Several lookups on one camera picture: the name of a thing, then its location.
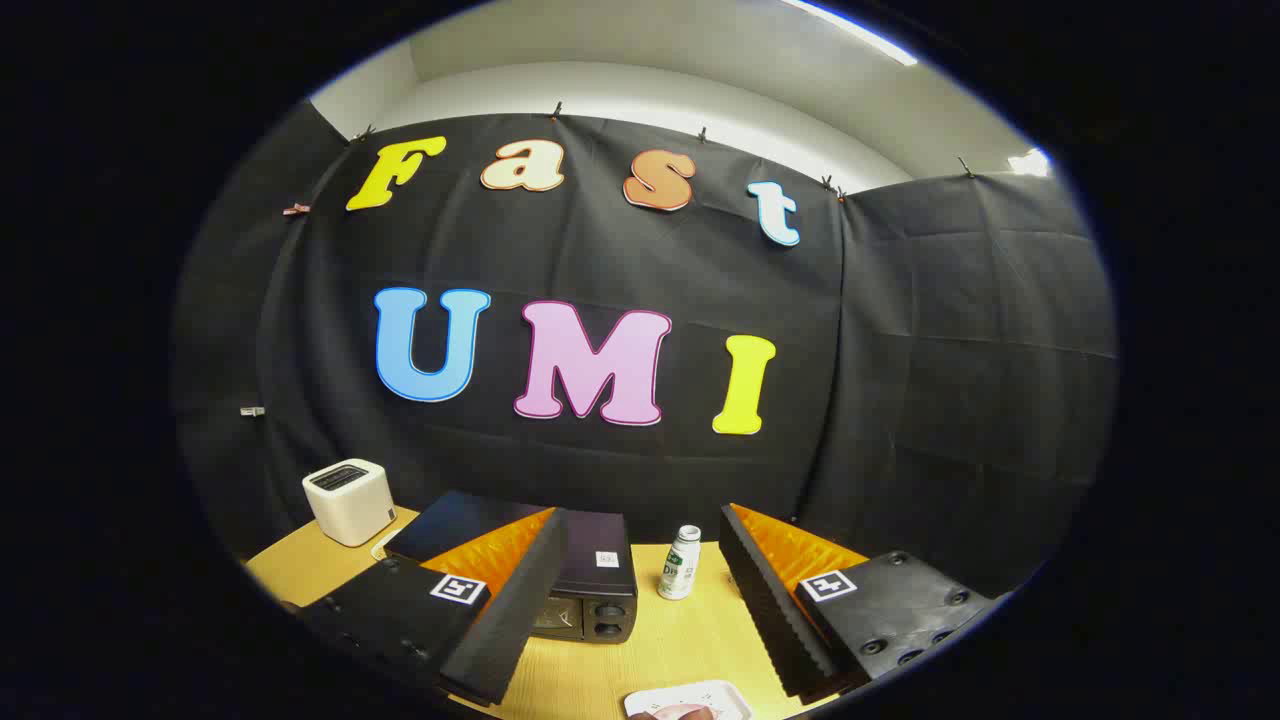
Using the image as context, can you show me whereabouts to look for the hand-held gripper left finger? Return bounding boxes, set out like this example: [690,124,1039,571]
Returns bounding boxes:
[300,505,569,707]

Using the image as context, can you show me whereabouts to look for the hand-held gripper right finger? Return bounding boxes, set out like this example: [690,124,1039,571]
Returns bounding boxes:
[718,503,996,701]

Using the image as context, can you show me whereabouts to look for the white square plate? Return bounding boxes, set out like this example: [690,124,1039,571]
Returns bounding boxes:
[624,680,753,720]

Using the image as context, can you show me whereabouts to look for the black toaster oven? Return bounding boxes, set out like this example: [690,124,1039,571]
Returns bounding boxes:
[385,490,639,644]

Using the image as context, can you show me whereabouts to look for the white slot toaster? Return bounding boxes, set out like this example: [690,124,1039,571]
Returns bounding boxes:
[302,459,397,548]

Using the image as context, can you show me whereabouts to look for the white bottle green label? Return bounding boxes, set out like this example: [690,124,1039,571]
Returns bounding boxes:
[657,525,703,601]

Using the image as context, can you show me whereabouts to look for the black backdrop cloth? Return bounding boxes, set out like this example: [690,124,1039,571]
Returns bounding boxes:
[175,100,1119,601]

